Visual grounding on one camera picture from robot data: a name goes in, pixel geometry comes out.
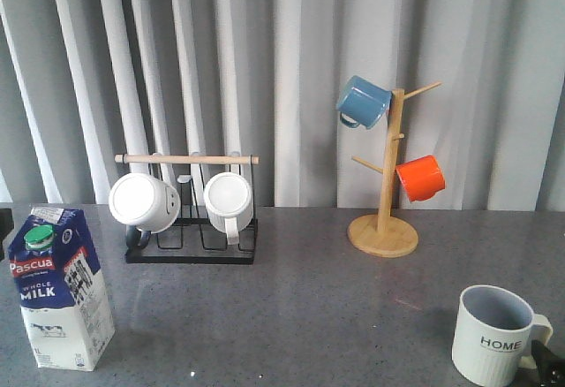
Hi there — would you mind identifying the orange enamel mug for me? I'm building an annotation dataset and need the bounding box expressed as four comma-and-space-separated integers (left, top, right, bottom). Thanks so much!
395, 155, 446, 201

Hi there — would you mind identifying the cream HOME mug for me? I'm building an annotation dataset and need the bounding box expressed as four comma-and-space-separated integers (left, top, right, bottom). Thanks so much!
451, 285, 554, 386

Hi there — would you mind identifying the grey pleated curtain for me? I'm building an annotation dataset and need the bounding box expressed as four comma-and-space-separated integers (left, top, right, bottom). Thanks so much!
1, 0, 564, 211

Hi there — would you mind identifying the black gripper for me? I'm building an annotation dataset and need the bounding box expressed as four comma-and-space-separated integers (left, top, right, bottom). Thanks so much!
0, 208, 13, 260

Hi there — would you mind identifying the white smiley face mug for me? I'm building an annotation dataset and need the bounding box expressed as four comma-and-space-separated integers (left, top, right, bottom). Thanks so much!
109, 173, 181, 249

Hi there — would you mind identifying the white ribbed mug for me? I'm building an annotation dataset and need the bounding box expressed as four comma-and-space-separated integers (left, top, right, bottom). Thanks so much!
204, 171, 253, 245

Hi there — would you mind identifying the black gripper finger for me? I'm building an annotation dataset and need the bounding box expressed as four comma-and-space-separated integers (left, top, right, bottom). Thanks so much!
531, 340, 565, 387

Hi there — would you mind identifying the blue white milk carton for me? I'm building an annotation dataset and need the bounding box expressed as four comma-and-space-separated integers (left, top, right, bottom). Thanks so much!
8, 207, 115, 371

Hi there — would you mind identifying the wooden mug tree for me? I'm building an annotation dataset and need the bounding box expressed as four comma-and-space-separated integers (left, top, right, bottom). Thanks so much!
347, 81, 441, 258

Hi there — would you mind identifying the black wire mug rack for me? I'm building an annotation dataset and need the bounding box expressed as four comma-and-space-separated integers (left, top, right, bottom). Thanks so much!
115, 154, 260, 264

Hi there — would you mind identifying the blue enamel mug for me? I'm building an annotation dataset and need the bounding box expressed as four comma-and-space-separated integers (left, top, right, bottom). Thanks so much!
336, 75, 392, 130

